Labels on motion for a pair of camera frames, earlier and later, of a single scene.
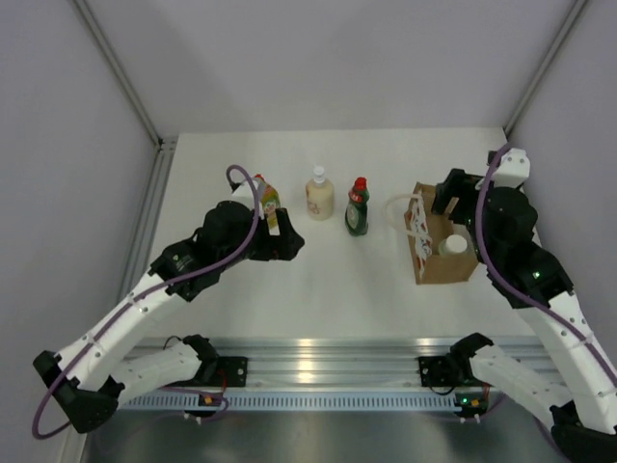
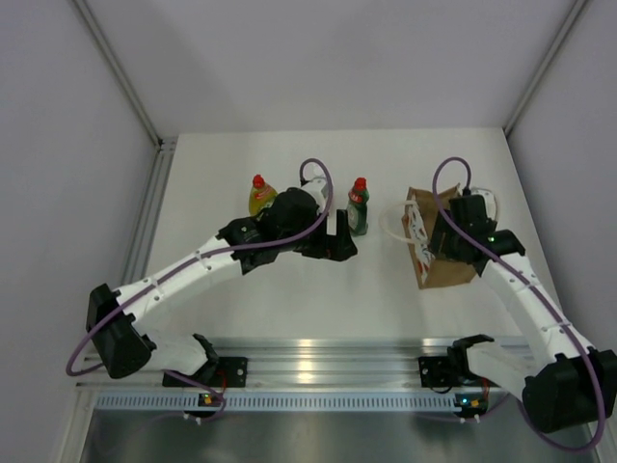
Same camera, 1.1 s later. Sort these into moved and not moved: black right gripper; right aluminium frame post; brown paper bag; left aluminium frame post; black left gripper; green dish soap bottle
Moved: black left gripper; black right gripper
Not moved: right aluminium frame post; brown paper bag; left aluminium frame post; green dish soap bottle
